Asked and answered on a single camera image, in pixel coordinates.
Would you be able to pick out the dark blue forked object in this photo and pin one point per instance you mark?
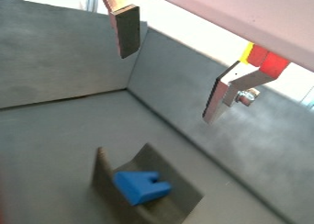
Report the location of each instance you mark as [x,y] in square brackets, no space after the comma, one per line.
[141,186]

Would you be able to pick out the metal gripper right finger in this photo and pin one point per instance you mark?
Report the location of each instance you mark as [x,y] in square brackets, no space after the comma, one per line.
[259,67]

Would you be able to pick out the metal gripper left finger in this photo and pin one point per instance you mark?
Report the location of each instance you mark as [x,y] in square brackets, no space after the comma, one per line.
[125,15]

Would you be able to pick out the black curved fixture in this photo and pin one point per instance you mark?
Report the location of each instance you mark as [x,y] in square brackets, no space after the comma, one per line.
[168,210]

